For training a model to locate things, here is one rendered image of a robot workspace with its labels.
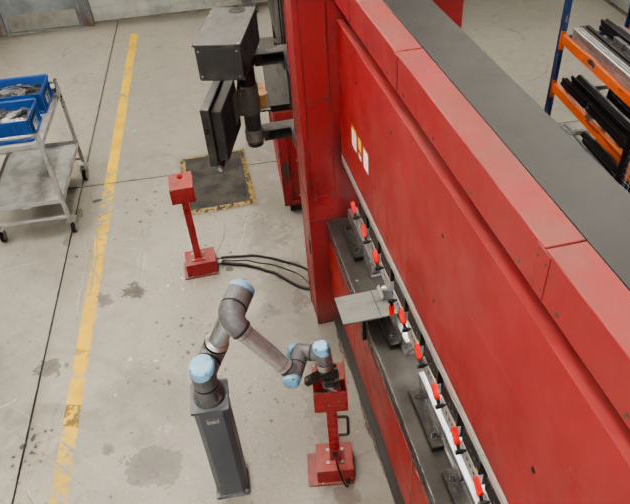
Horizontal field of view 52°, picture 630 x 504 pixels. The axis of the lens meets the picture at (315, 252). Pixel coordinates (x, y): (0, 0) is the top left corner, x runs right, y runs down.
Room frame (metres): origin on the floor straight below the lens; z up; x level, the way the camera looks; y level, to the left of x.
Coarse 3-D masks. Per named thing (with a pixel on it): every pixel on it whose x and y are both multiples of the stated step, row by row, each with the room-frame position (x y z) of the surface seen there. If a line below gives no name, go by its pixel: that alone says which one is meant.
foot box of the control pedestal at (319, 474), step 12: (324, 444) 2.01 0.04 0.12; (348, 444) 2.00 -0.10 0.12; (312, 456) 2.01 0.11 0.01; (324, 456) 1.94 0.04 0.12; (348, 456) 1.92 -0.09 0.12; (312, 468) 1.94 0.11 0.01; (324, 468) 1.86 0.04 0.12; (336, 468) 1.86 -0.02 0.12; (348, 468) 1.85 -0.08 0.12; (312, 480) 1.86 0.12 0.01; (324, 480) 1.84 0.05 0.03; (336, 480) 1.84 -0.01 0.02
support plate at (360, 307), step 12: (384, 288) 2.28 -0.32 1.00; (336, 300) 2.23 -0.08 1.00; (348, 300) 2.22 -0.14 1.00; (360, 300) 2.22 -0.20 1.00; (372, 300) 2.21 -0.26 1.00; (348, 312) 2.14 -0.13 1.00; (360, 312) 2.14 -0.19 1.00; (372, 312) 2.13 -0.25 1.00; (384, 312) 2.12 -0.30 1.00; (396, 312) 2.12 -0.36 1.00; (348, 324) 2.07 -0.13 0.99
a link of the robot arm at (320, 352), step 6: (318, 342) 1.90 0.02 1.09; (324, 342) 1.89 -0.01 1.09; (312, 348) 1.88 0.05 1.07; (318, 348) 1.86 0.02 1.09; (324, 348) 1.86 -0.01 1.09; (312, 354) 1.86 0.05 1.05; (318, 354) 1.85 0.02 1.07; (324, 354) 1.85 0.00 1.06; (330, 354) 1.87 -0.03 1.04; (312, 360) 1.86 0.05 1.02; (318, 360) 1.85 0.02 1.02; (324, 360) 1.84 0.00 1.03; (330, 360) 1.86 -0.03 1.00; (324, 366) 1.84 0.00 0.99
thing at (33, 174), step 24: (48, 120) 4.62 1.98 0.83; (24, 144) 4.28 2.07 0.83; (48, 144) 5.08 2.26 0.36; (72, 144) 5.09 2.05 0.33; (24, 168) 4.76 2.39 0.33; (48, 168) 4.21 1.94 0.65; (72, 168) 4.69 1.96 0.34; (0, 192) 4.43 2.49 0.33; (24, 192) 4.40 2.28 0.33; (48, 192) 4.37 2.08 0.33; (72, 216) 4.27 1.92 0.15
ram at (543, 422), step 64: (384, 128) 2.26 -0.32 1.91; (384, 192) 2.26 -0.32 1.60; (448, 192) 1.61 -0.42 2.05; (448, 256) 1.57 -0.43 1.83; (448, 320) 1.52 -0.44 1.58; (512, 320) 1.15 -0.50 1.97; (512, 384) 1.09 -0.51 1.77; (576, 384) 0.86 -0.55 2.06; (512, 448) 1.02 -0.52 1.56; (576, 448) 0.80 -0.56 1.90
